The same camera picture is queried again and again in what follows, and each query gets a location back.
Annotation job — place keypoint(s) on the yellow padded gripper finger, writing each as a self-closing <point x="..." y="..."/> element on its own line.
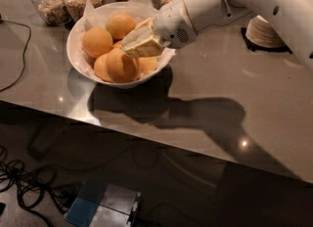
<point x="141" y="36"/>
<point x="148" y="47"/>

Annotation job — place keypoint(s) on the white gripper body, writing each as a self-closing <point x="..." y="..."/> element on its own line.
<point x="173" y="25"/>

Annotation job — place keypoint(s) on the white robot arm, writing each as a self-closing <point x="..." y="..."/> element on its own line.
<point x="291" y="19"/>

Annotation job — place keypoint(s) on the white paper bowl liner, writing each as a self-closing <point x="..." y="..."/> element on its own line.
<point x="94" y="15"/>

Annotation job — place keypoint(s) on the hidden middle orange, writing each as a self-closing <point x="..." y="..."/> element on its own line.
<point x="117" y="44"/>

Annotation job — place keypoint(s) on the white ceramic bowl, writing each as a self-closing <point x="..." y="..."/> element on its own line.
<point x="75" y="41"/>

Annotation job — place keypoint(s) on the black tray under plates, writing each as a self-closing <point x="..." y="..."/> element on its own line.
<point x="253" y="47"/>

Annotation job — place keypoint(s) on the stack of paper plates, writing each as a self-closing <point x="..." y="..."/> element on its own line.
<point x="261" y="33"/>

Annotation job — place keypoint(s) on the left glass granola jar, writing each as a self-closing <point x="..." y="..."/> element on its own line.
<point x="50" y="4"/>

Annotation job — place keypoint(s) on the blue and grey box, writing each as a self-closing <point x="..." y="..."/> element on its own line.
<point x="103" y="205"/>

